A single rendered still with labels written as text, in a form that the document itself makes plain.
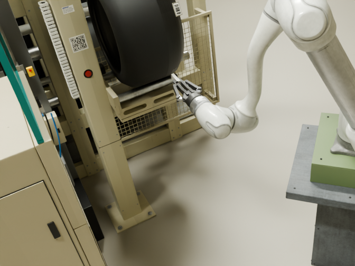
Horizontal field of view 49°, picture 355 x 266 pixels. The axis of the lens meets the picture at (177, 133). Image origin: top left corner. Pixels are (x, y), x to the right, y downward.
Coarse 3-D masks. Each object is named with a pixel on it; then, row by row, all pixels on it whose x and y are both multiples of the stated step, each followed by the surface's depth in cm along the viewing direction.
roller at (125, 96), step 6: (162, 78) 205; (168, 78) 205; (150, 84) 202; (156, 84) 203; (162, 84) 204; (168, 84) 206; (132, 90) 200; (138, 90) 200; (144, 90) 201; (150, 90) 203; (120, 96) 197; (126, 96) 198; (132, 96) 199; (120, 102) 199
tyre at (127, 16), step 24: (96, 0) 209; (120, 0) 167; (144, 0) 169; (168, 0) 173; (96, 24) 211; (120, 24) 169; (144, 24) 170; (168, 24) 174; (120, 48) 176; (144, 48) 174; (168, 48) 180; (120, 72) 192; (144, 72) 183; (168, 72) 195
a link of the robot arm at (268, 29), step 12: (264, 12) 132; (264, 24) 132; (276, 24) 130; (264, 36) 134; (276, 36) 135; (252, 48) 139; (264, 48) 137; (252, 60) 142; (252, 72) 146; (252, 84) 152; (252, 96) 157; (240, 108) 161; (252, 108) 161; (240, 120) 161; (252, 120) 163; (240, 132) 167
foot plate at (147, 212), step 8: (136, 192) 271; (144, 200) 264; (112, 208) 262; (144, 208) 258; (112, 216) 256; (120, 216) 255; (136, 216) 253; (144, 216) 252; (152, 216) 251; (120, 224) 250; (128, 224) 249; (136, 224) 248; (120, 232) 246
